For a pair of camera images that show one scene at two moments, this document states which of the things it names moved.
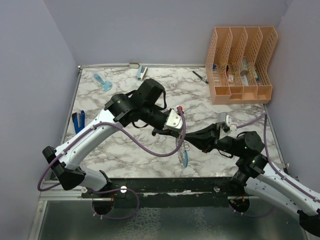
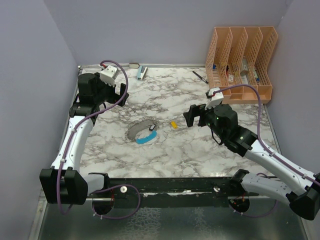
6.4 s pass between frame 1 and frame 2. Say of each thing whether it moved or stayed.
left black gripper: moved
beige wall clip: stayed
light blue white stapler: stayed
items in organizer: stayed
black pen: stayed
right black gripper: moved
